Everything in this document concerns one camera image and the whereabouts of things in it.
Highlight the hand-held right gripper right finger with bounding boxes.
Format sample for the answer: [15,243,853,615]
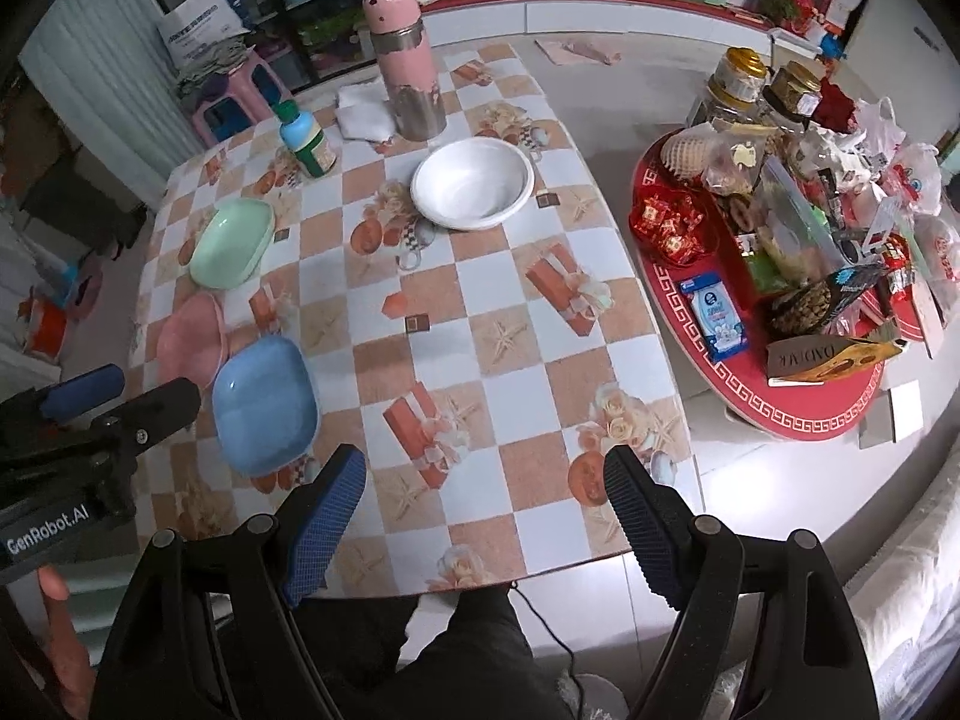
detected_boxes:
[604,446,878,720]

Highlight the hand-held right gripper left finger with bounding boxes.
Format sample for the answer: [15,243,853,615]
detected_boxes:
[90,444,367,720]

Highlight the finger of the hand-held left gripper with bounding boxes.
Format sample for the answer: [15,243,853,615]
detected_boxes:
[15,364,126,425]
[90,377,202,458]

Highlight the pink plate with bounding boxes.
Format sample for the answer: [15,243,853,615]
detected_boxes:
[156,291,230,395]

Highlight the blue plate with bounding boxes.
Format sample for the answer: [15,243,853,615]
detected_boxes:
[211,336,322,477]

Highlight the green plate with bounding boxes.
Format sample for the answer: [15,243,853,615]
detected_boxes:
[187,199,276,290]

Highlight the person's left hand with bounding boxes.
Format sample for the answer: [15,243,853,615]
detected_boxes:
[37,566,98,720]

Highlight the orange container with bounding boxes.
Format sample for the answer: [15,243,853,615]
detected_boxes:
[22,292,72,357]

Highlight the pink basin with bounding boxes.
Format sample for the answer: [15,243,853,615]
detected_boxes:
[66,264,104,322]

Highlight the pale teal ribbed object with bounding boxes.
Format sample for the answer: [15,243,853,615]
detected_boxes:
[67,577,143,661]

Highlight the red round table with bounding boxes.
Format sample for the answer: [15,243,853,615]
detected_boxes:
[628,127,946,440]

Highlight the person's dark trousers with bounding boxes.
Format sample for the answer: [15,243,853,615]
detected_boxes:
[292,589,593,720]

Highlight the blue wet wipes pack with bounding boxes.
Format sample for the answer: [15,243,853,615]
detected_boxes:
[679,274,751,362]

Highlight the brown flat box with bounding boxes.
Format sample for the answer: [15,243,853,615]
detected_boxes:
[765,337,908,389]

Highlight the checkered printed tablecloth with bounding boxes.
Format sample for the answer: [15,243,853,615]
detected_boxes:
[127,41,706,601]

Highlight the dark snack bag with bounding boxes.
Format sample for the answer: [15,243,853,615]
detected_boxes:
[769,262,886,338]

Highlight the white sofa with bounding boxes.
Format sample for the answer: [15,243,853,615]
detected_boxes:
[844,435,960,720]

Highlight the pile of red candy packets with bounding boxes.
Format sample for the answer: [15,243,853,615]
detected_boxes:
[630,191,725,267]

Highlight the pale pleated curtain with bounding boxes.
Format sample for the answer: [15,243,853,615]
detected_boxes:
[16,0,207,211]

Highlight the green cap drink bottle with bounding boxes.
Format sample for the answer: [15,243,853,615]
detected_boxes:
[271,100,338,179]

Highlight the pink plastic stool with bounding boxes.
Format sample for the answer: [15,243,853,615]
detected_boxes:
[191,49,293,147]

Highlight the white folded cloth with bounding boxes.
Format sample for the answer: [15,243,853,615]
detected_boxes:
[334,79,396,142]

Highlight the pink steel thermos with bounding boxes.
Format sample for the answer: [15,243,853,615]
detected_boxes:
[362,0,449,142]

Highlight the black framed glass cabinet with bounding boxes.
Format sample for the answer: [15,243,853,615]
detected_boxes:
[135,0,391,95]

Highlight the white red print plastic bag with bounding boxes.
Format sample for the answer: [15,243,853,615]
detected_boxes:
[881,142,942,215]

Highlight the gold lid glass jar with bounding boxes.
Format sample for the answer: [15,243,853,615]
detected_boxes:
[765,62,826,121]
[709,47,770,110]

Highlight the pink paper sheet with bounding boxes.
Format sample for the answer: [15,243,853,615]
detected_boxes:
[534,37,623,65]

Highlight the white cabinet with red top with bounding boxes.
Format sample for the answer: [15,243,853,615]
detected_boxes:
[420,0,848,53]

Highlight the red flower plant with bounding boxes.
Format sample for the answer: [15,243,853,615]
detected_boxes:
[754,0,818,31]

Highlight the black cable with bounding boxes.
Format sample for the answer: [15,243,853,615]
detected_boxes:
[510,581,593,691]

